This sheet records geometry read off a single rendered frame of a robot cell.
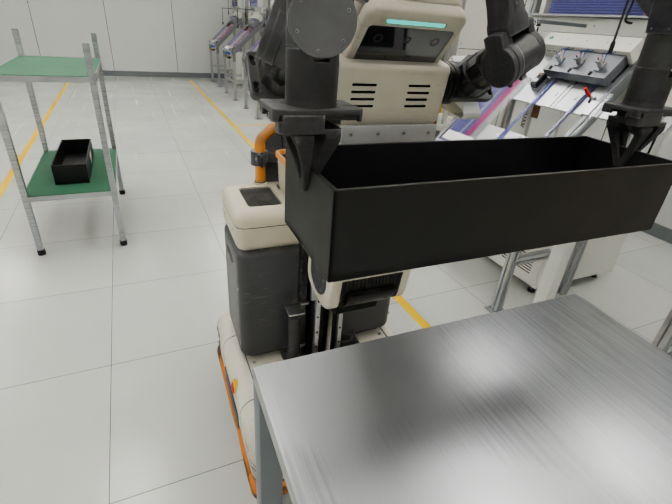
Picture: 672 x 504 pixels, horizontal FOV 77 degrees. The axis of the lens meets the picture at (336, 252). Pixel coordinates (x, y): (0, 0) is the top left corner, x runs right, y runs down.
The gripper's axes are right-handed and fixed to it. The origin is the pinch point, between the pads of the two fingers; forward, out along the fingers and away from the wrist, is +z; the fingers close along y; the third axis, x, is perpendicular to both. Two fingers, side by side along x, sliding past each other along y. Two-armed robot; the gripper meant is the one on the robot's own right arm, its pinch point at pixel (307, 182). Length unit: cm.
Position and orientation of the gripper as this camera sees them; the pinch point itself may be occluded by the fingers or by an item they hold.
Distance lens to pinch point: 51.7
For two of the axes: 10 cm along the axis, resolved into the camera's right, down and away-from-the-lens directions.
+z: -0.7, 8.8, 4.7
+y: 9.2, -1.2, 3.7
